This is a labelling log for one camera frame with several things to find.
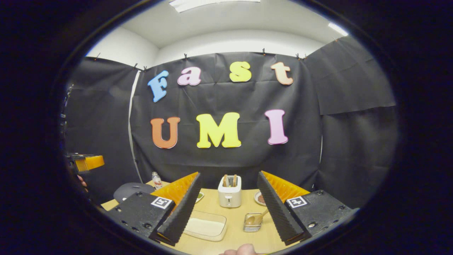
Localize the black backdrop cloth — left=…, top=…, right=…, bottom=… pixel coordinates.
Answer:
left=64, top=35, right=400, bottom=209

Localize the white toaster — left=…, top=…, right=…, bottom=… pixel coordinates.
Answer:
left=218, top=174, right=242, bottom=208

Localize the clear plastic rice container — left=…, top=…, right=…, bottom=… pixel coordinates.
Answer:
left=183, top=210, right=228, bottom=242

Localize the wooden spoon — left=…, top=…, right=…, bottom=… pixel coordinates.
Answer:
left=245, top=209, right=269, bottom=226

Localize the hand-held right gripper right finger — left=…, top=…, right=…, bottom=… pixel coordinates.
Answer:
left=257, top=171, right=360, bottom=248

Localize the small ceiling light panel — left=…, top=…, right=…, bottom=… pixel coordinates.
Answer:
left=327, top=22, right=349, bottom=36

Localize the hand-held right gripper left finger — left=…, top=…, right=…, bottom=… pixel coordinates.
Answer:
left=105, top=172, right=203, bottom=247

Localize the dark grey rice cooker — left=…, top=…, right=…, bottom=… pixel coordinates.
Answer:
left=113, top=182, right=156, bottom=204

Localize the clear chopstick holder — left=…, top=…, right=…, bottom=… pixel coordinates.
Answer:
left=243, top=212, right=263, bottom=232

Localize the long ceiling light panel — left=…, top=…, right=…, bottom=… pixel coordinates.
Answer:
left=169, top=0, right=261, bottom=13

